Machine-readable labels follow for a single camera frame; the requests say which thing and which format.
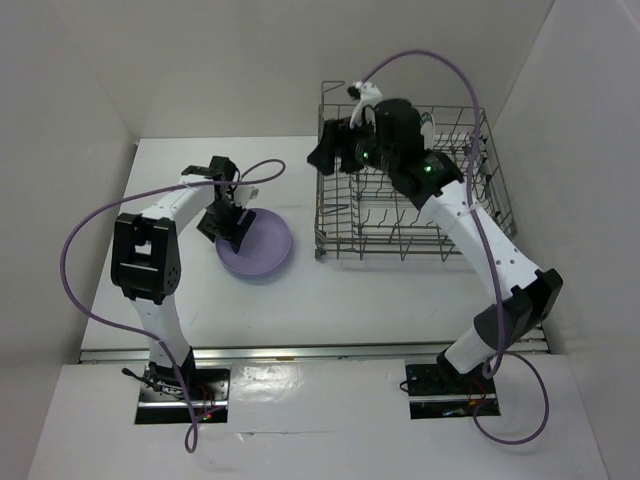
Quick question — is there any aluminium rail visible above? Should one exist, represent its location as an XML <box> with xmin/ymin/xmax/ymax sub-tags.
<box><xmin>79</xmin><ymin>342</ymin><xmax>551</xmax><ymax>364</ymax></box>

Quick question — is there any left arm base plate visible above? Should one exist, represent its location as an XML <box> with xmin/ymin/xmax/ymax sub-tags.
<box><xmin>135</xmin><ymin>363</ymin><xmax>232</xmax><ymax>425</ymax></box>

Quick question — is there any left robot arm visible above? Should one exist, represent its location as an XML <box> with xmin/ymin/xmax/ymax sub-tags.
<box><xmin>110</xmin><ymin>185</ymin><xmax>258</xmax><ymax>399</ymax></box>

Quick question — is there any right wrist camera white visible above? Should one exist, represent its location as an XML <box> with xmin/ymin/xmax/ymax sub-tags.
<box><xmin>347</xmin><ymin>81</ymin><xmax>383</xmax><ymax>129</ymax></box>

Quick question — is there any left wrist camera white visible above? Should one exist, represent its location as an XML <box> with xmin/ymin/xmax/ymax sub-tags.
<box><xmin>232</xmin><ymin>185</ymin><xmax>259</xmax><ymax>208</ymax></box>

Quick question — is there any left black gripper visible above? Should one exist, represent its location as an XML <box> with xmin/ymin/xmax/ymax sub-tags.
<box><xmin>196</xmin><ymin>197</ymin><xmax>256</xmax><ymax>253</ymax></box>

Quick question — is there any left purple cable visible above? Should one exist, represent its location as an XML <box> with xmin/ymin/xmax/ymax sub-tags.
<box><xmin>59</xmin><ymin>158</ymin><xmax>289</xmax><ymax>454</ymax></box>

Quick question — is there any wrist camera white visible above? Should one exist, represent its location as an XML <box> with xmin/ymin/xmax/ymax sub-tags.
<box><xmin>232</xmin><ymin>185</ymin><xmax>259</xmax><ymax>208</ymax></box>
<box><xmin>347</xmin><ymin>81</ymin><xmax>383</xmax><ymax>129</ymax></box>

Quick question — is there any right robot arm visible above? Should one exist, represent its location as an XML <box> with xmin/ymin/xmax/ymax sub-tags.
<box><xmin>307</xmin><ymin>99</ymin><xmax>563</xmax><ymax>392</ymax></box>

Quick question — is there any purple plate back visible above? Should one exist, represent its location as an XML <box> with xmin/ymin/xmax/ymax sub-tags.
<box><xmin>215</xmin><ymin>208</ymin><xmax>293</xmax><ymax>279</ymax></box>

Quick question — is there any grey wire dish rack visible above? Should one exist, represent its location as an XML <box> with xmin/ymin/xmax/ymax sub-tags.
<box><xmin>314</xmin><ymin>81</ymin><xmax>517</xmax><ymax>260</ymax></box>

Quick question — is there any white plate green rim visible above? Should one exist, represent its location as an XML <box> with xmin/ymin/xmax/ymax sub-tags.
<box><xmin>420</xmin><ymin>112</ymin><xmax>436</xmax><ymax>150</ymax></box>

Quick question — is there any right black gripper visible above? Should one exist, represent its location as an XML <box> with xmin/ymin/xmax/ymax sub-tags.
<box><xmin>308</xmin><ymin>110</ymin><xmax>398</xmax><ymax>174</ymax></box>

